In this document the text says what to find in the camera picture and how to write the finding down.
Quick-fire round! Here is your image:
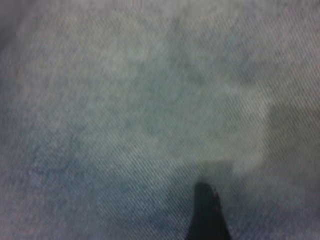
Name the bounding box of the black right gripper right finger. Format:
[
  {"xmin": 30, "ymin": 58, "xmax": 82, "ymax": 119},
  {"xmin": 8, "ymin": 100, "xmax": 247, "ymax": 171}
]
[{"xmin": 205, "ymin": 183, "xmax": 232, "ymax": 240}]

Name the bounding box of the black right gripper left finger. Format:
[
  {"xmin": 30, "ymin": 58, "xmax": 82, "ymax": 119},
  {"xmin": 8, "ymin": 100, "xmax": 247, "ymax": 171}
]
[{"xmin": 186, "ymin": 183, "xmax": 210, "ymax": 240}]

